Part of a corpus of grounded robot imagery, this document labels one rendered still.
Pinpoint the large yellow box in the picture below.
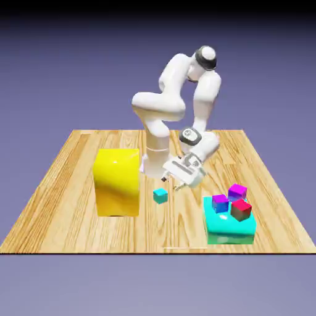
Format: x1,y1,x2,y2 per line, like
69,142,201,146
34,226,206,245
93,148,141,217

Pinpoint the small cyan cube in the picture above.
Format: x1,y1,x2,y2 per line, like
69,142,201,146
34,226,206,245
152,187,169,205

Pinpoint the large cyan box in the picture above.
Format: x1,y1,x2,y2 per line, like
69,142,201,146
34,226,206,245
202,196,257,246

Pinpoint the small purple cube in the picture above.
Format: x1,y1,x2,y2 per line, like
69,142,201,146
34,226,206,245
227,183,248,202
211,194,230,214

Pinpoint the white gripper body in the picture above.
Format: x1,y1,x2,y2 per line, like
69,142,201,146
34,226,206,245
163,157,206,188

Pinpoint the small red cube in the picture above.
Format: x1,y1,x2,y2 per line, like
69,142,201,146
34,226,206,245
230,198,253,222

